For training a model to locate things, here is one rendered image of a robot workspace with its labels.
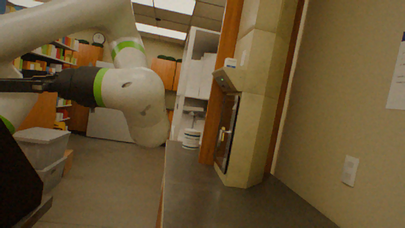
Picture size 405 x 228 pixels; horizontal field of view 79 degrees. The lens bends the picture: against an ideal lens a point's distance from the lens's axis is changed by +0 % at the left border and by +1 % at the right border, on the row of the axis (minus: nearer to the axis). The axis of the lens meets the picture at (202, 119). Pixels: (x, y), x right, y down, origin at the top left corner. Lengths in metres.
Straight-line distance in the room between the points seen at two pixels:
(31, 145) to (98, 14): 2.36
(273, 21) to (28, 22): 0.98
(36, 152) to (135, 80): 2.60
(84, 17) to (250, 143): 0.87
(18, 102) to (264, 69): 0.97
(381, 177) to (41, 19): 1.18
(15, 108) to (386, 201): 1.20
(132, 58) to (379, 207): 0.97
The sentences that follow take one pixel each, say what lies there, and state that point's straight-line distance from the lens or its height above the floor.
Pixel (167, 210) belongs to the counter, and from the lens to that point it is 0.92.
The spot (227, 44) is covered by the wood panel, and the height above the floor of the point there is 1.70.
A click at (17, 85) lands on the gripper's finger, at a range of 0.64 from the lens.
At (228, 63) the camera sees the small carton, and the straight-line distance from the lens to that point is 1.28.
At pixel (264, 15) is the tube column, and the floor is 1.78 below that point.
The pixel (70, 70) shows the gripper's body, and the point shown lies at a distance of 0.63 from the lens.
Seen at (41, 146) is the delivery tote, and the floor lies 0.58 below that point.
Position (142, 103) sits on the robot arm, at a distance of 0.53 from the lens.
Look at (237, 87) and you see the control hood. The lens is 1.19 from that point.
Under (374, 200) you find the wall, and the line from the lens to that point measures 1.11.
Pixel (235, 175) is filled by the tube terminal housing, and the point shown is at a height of 1.00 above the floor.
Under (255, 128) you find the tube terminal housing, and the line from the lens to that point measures 1.23.
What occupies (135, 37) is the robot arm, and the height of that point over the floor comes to 1.51.
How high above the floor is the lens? 1.34
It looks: 5 degrees down
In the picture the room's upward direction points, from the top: 10 degrees clockwise
